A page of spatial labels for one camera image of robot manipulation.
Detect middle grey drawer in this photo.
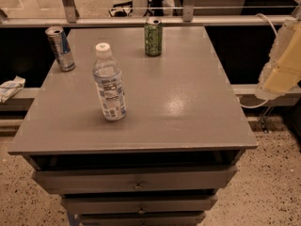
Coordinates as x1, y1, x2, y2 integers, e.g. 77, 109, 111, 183
61, 195, 217, 214

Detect silver blue energy drink can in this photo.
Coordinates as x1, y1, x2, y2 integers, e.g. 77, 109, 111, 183
45, 26, 75, 72

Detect crumpled white packet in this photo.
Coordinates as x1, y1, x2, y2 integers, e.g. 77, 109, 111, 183
0, 76, 25, 103

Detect green soda can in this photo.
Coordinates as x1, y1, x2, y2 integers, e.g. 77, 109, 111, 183
144, 17, 163, 57

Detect top grey drawer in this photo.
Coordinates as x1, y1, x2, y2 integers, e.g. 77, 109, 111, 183
33, 166, 237, 195

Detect bottom grey drawer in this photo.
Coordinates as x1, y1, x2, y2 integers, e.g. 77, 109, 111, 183
80, 212, 205, 226

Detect metal window frame rail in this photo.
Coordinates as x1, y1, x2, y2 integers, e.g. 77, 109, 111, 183
0, 15, 268, 28

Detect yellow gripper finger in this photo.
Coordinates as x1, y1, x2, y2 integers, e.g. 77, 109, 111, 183
262, 22, 301, 94

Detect grey drawer cabinet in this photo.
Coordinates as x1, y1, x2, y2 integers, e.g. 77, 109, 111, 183
8, 26, 259, 226

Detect grey drawer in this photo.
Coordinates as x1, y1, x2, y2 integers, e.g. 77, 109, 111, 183
33, 166, 237, 195
80, 212, 205, 226
61, 195, 217, 214

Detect clear plastic water bottle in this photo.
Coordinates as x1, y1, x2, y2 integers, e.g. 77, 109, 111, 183
92, 42, 126, 121

